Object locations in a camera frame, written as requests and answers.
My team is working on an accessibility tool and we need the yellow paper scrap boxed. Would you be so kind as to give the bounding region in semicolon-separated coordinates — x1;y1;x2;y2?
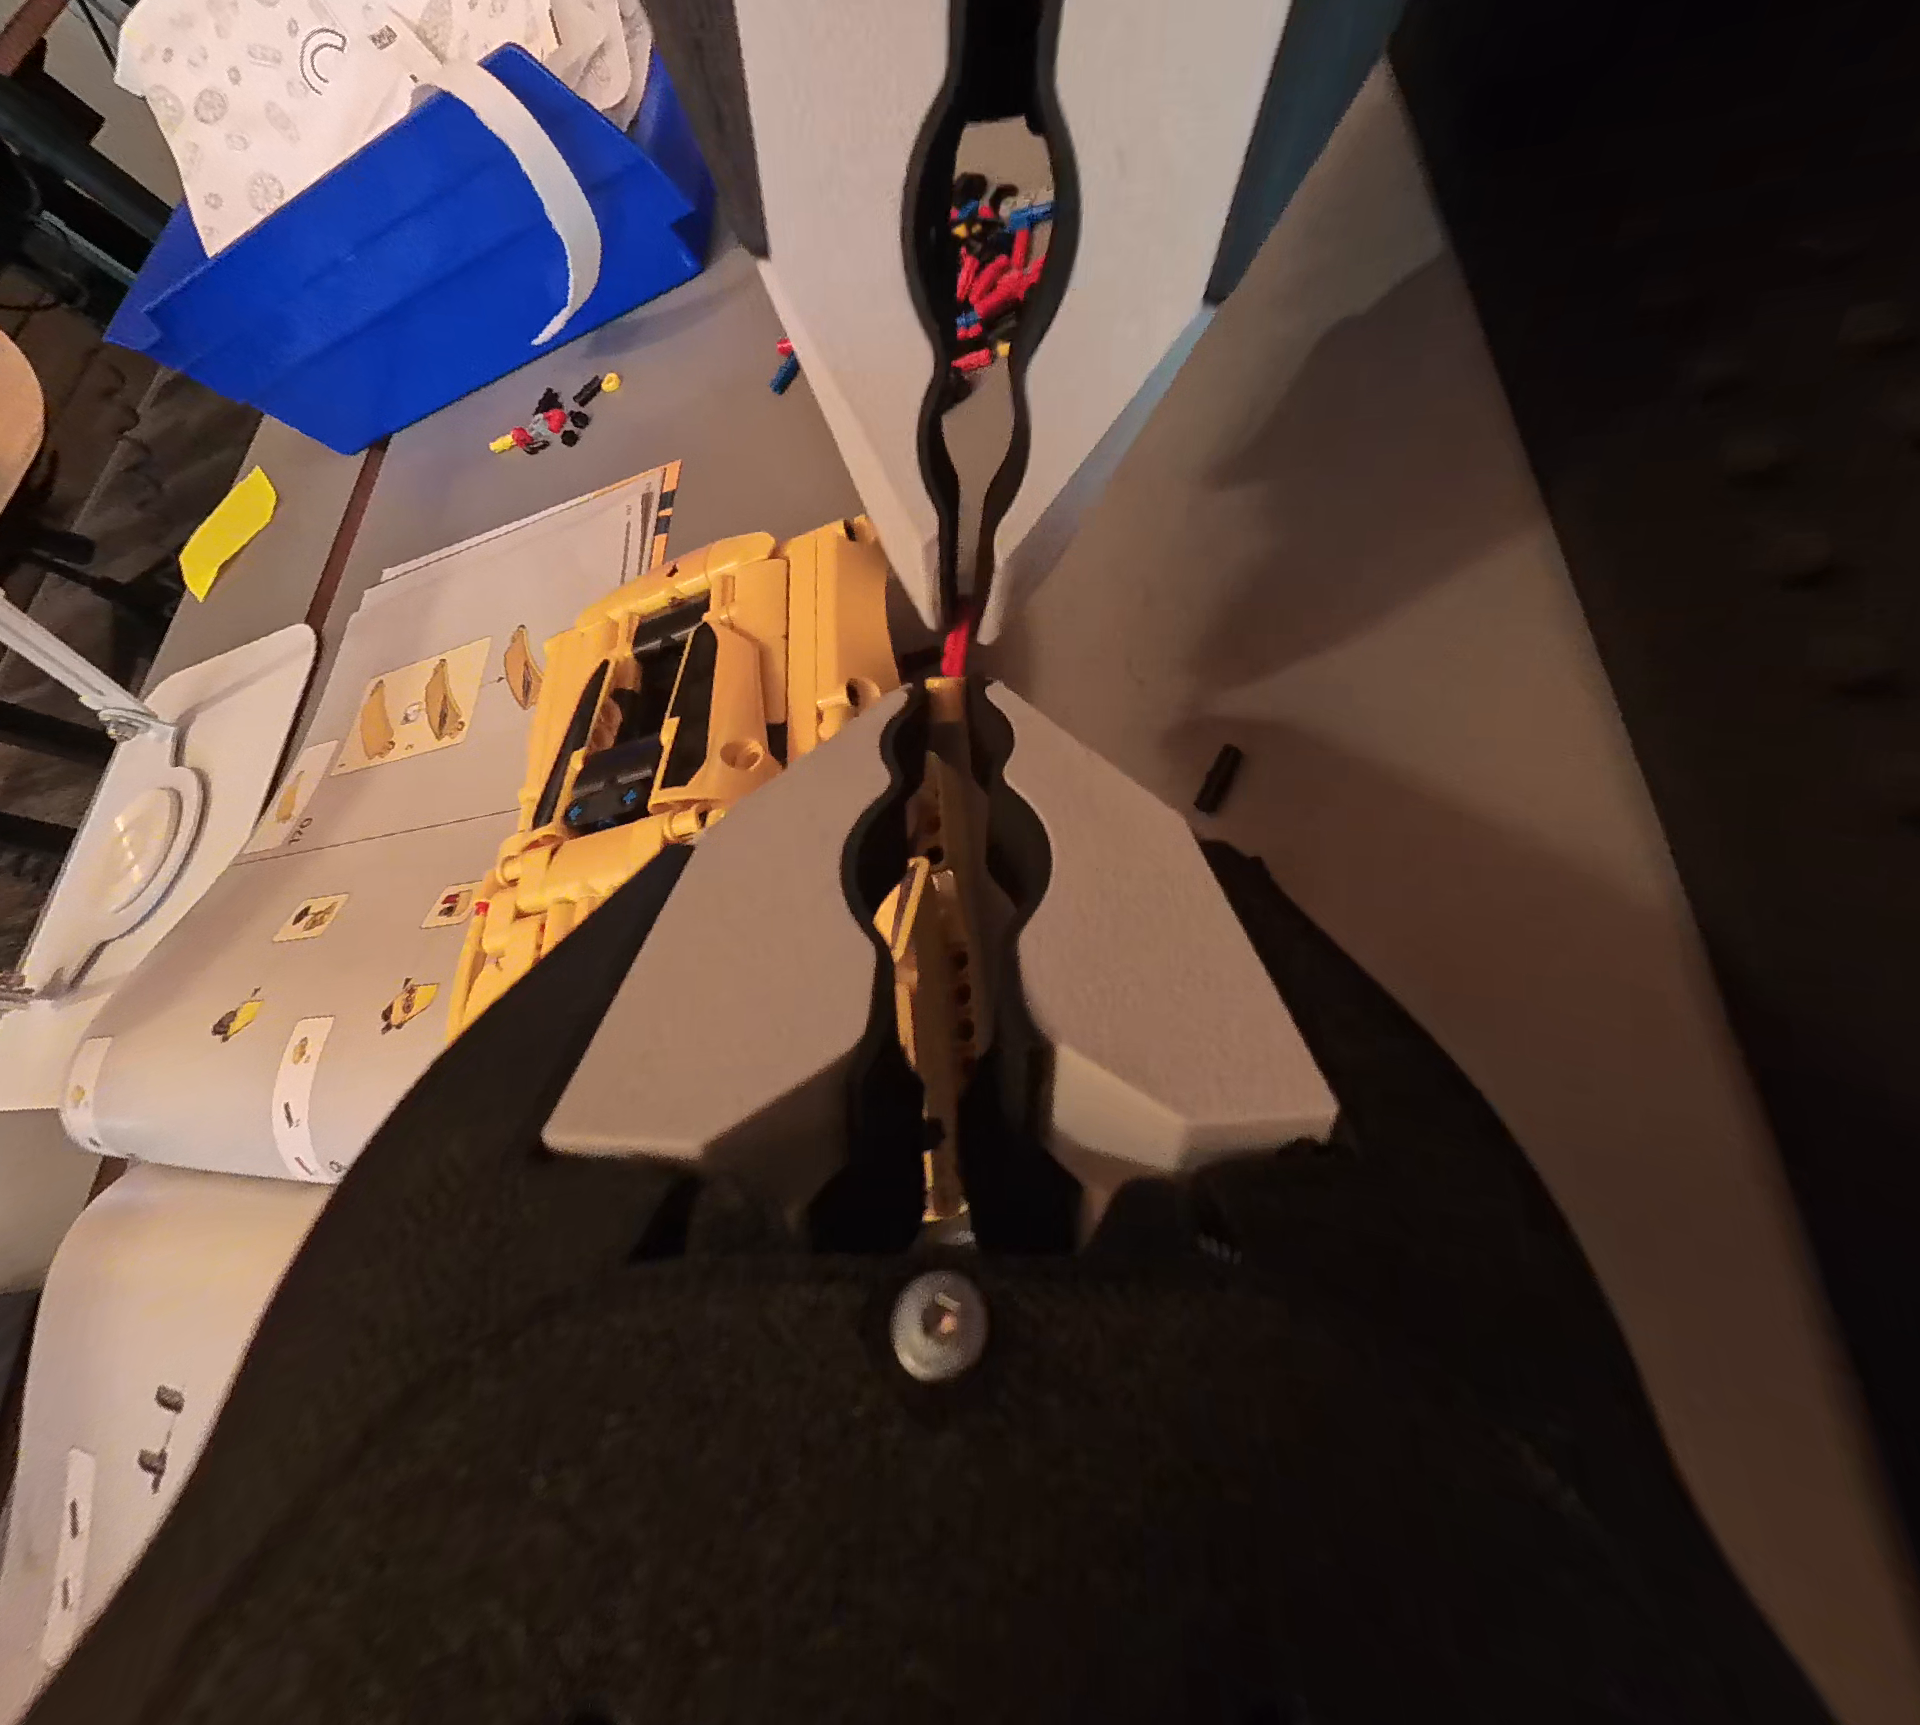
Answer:
177;463;283;604

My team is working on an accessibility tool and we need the white curved paper strip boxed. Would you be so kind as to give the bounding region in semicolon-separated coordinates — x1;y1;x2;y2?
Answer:
427;55;608;350

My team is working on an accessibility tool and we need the yellow toy brick car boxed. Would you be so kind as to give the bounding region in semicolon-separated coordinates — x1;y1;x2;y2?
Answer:
444;521;999;1226

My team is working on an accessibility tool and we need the white stand base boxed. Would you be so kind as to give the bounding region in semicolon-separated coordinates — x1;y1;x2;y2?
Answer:
0;619;324;1114

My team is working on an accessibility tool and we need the wooden sheet holder board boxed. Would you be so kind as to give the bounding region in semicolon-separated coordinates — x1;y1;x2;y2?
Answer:
0;325;50;506

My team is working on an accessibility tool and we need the white parts instruction booklet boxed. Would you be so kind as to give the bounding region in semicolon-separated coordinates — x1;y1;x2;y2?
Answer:
0;457;906;1723

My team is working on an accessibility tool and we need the white printed paper bag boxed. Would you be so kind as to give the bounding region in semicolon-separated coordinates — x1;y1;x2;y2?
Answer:
114;0;654;259

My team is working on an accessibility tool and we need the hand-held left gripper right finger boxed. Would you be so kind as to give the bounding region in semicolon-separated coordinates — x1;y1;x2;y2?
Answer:
968;679;1343;1234

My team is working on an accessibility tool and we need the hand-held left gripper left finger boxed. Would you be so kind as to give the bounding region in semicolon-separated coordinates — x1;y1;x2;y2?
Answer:
541;686;920;1250

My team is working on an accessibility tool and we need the blue plastic bin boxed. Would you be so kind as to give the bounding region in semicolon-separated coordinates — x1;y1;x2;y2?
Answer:
103;0;719;458

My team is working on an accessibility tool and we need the grey desk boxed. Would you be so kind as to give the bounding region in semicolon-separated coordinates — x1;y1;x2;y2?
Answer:
143;59;1920;1725

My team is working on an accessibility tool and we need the pile of small coloured pins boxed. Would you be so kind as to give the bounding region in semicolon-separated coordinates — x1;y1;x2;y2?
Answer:
487;370;629;458
940;167;1062;379

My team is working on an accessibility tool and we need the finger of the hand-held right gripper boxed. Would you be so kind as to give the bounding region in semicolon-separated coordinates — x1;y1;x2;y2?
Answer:
702;0;972;634
972;0;1341;651

